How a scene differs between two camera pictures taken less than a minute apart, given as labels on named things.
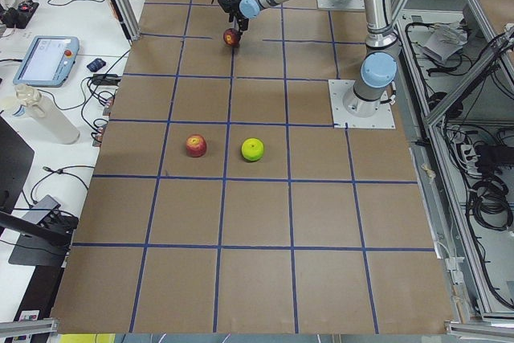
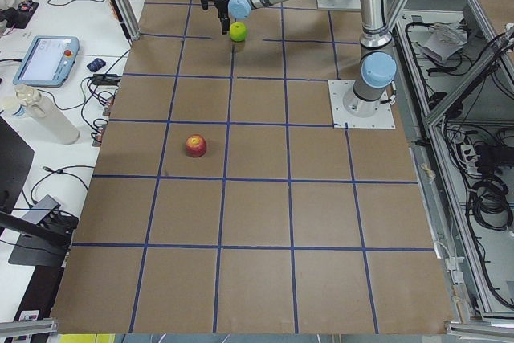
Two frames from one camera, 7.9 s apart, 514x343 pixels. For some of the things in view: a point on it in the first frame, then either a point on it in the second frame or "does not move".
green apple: (252, 149) -> (238, 31)
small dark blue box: (95, 64) does not move
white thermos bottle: (46, 115) does not move
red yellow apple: (196, 145) does not move
